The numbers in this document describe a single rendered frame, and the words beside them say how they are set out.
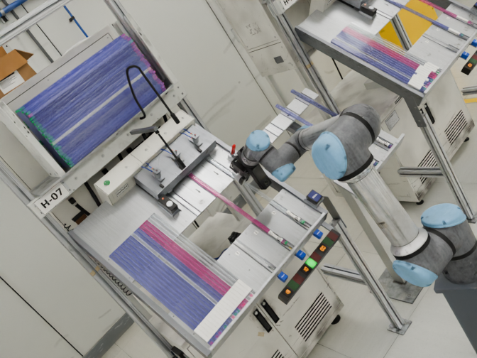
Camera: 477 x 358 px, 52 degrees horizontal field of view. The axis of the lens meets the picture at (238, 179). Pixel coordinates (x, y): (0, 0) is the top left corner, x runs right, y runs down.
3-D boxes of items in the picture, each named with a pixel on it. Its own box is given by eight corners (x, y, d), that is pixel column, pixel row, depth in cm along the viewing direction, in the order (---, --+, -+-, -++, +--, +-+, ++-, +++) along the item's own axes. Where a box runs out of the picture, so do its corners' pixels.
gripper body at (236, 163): (240, 155, 192) (246, 142, 181) (257, 170, 191) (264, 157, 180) (228, 168, 189) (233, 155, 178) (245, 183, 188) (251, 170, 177)
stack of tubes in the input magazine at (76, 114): (167, 88, 200) (127, 30, 190) (71, 168, 179) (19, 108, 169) (155, 91, 210) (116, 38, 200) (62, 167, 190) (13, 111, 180)
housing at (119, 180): (197, 138, 218) (194, 118, 206) (116, 213, 198) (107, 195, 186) (184, 129, 221) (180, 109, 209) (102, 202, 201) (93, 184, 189)
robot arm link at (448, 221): (484, 233, 146) (468, 199, 141) (460, 265, 141) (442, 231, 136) (448, 226, 156) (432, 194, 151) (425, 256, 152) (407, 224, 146)
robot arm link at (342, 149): (463, 258, 140) (358, 107, 128) (435, 297, 135) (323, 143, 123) (431, 255, 151) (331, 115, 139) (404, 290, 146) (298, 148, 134)
